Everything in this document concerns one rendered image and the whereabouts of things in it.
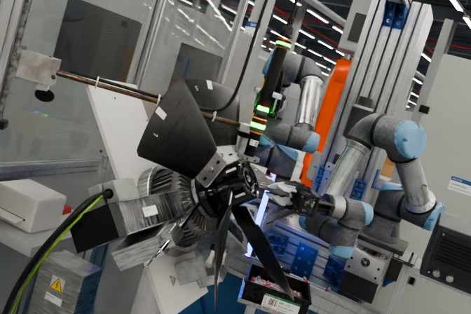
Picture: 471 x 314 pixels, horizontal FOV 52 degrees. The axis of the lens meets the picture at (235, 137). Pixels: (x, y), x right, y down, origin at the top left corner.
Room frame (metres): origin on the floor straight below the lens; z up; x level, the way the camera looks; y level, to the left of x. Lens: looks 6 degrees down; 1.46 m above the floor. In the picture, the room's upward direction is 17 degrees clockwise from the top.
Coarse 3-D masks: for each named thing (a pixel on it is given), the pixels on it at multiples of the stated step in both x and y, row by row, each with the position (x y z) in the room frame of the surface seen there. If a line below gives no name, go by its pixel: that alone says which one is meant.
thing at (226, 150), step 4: (220, 148) 1.40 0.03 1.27; (224, 148) 1.40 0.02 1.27; (228, 148) 1.40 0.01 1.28; (232, 148) 1.41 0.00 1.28; (220, 152) 1.39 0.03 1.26; (224, 152) 1.39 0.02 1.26; (228, 152) 1.40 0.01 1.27; (232, 152) 1.40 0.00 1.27; (224, 156) 1.39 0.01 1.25; (228, 156) 1.39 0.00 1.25; (232, 156) 1.39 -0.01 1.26; (236, 156) 1.40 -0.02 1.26; (224, 160) 1.38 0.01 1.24; (228, 160) 1.38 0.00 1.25; (232, 160) 1.39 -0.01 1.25
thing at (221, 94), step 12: (192, 84) 1.47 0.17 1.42; (204, 84) 1.50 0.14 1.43; (216, 84) 1.53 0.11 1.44; (204, 96) 1.47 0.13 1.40; (216, 96) 1.49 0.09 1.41; (228, 96) 1.52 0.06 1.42; (216, 108) 1.46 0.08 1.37; (228, 108) 1.49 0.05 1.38; (216, 132) 1.41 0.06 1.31; (228, 132) 1.43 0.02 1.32; (216, 144) 1.39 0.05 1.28; (228, 144) 1.41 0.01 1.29
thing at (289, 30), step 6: (288, 18) 1.43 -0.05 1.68; (288, 24) 1.42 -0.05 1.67; (282, 30) 1.42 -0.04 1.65; (288, 30) 1.41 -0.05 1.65; (288, 36) 1.41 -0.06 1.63; (252, 132) 1.41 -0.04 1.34; (252, 138) 1.41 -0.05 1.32; (258, 138) 1.42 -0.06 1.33; (252, 144) 1.41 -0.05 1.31; (246, 150) 1.42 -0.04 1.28; (252, 150) 1.41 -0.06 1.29; (252, 156) 1.42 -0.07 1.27
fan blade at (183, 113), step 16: (176, 80) 1.18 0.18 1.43; (176, 96) 1.17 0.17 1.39; (192, 96) 1.21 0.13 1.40; (176, 112) 1.16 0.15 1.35; (192, 112) 1.20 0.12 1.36; (160, 128) 1.12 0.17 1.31; (176, 128) 1.16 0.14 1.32; (192, 128) 1.20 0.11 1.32; (208, 128) 1.24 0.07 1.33; (144, 144) 1.09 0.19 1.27; (160, 144) 1.13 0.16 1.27; (176, 144) 1.17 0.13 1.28; (192, 144) 1.20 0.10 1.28; (208, 144) 1.24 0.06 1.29; (160, 160) 1.14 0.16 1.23; (176, 160) 1.18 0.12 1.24; (192, 160) 1.22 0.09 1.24; (208, 160) 1.26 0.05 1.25; (192, 176) 1.24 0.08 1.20
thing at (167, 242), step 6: (198, 204) 1.28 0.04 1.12; (192, 210) 1.24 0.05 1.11; (186, 216) 1.20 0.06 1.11; (192, 216) 1.22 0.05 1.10; (180, 222) 1.15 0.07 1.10; (186, 222) 1.18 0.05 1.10; (168, 240) 1.07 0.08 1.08; (162, 246) 1.04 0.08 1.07; (156, 252) 1.02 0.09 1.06; (162, 252) 1.03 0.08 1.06
